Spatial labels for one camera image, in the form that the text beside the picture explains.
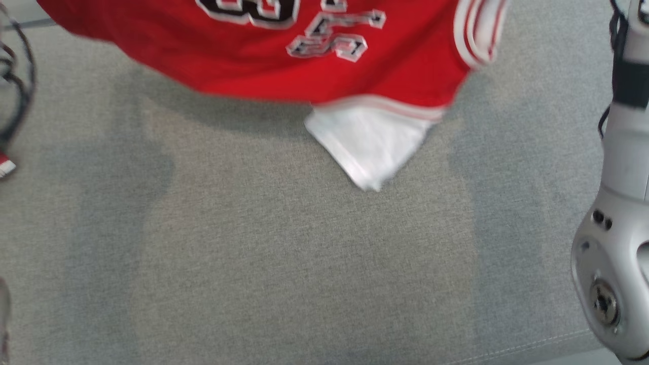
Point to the red white basketball jersey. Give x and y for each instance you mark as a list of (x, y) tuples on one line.
[(253, 61)]

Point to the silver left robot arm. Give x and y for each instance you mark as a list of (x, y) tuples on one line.
[(3, 324)]

